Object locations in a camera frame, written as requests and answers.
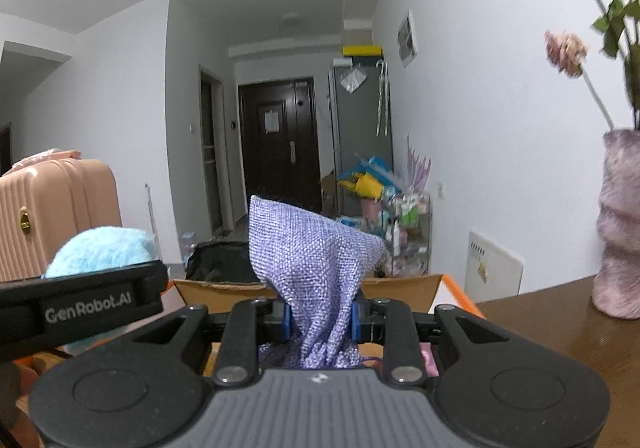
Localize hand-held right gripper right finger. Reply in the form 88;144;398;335
351;298;512;387

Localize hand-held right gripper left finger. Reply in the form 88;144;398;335
129;297;293;387

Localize orange and white cardboard box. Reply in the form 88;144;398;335
165;274;487;379

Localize light blue plush ball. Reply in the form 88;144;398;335
43;226;161;357

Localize purple woven pouch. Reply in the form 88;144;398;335
248;195;387;372

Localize pink cloth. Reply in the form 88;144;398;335
419;342;442;377

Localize black duffel bag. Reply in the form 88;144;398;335
184;241;262;283

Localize metal trolley cart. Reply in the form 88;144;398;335
382;193;432;278

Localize pink ribbed suitcase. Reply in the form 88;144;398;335
0;148;124;282

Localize pink waste bin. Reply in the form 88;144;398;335
360;197;384;229

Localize yellow watering can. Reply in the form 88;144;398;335
338;173;384;199

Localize dark brown entrance door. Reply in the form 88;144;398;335
237;77;322;230

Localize blue plastic rack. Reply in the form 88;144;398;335
339;155;401;194

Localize grey refrigerator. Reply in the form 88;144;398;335
328;62;396;220

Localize open side doorway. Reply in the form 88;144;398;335
199;64;236;237

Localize clear folded umbrella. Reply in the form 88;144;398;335
374;60;391;137

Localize clear plastic bag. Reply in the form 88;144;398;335
339;68;369;94

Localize yellow flat box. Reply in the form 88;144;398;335
342;44;385;58

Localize fuzzy pink vase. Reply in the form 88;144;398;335
591;127;640;320

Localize dried pink flower bouquet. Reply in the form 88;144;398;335
500;0;640;132

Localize white wall box cover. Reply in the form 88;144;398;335
463;229;525;302

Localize wall electrical panel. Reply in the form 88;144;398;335
397;9;419;68

